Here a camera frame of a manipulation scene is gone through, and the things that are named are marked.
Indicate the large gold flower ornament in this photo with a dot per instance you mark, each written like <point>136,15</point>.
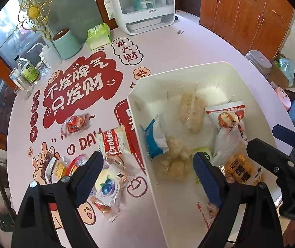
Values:
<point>32,11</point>

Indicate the grey trash can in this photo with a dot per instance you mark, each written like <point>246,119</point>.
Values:
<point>258,63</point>

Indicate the dark brown snack packet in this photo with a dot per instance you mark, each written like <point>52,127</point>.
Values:
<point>46,166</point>

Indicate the brown wooden sideboard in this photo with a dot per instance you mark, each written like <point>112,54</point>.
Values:
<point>245,13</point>

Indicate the mint green canister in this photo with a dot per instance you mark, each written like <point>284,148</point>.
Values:
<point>67,44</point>

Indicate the clear glass cup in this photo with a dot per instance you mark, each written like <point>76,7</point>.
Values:
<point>21,86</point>

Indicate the clear rice cracker packet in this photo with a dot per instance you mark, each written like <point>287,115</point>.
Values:
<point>191,113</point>

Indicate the clear puffed rice ball packet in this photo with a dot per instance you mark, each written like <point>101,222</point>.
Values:
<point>174,163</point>

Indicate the wooden glass-door cabinet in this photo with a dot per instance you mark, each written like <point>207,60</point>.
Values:
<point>13,31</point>

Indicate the clear packet with red snack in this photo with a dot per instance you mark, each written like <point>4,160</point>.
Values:
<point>74,125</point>

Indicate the red white cookie packet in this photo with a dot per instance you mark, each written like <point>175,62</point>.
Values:
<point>114,142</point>

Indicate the white squeeze bottle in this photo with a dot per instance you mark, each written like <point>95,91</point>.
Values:
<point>50,55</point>

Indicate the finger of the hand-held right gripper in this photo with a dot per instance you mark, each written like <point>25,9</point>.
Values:
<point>287,134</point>
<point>268,155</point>

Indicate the clear bottle green label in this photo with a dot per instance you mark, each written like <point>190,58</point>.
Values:
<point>28,71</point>

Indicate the small red white packet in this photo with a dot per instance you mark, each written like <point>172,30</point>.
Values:
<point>209,209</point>

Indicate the white packet red print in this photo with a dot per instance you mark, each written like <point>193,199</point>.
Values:
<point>227,117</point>

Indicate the cardboard box with green bag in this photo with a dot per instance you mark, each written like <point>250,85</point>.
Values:
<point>281,69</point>

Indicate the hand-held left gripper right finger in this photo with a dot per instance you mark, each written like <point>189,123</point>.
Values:
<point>208,180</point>

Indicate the white countertop sterilizer cabinet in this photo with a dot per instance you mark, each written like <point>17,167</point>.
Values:
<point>139,7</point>

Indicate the orange oat bar packet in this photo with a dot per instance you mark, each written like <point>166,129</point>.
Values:
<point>240,171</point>

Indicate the small glass jar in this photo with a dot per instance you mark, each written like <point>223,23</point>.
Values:
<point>43,68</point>

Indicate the white blueberry cake packet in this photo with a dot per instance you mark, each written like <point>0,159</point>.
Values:
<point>108,183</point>

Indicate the pink plastic stool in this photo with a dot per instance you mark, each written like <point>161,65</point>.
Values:
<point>283,98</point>

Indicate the green tissue pack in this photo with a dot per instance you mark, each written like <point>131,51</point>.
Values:
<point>98,36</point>

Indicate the small grey card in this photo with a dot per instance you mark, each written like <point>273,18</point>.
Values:
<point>179,32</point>

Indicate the blue white snack packet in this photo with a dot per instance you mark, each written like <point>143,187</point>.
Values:
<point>156,142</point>

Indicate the small green packet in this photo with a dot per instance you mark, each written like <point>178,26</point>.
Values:
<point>202,152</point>

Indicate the white plastic bin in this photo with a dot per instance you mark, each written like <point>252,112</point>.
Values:
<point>163,106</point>

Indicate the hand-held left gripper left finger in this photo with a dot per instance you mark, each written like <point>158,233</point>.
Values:
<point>86,180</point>

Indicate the clear packet orange snack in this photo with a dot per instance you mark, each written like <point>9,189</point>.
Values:
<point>101,206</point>

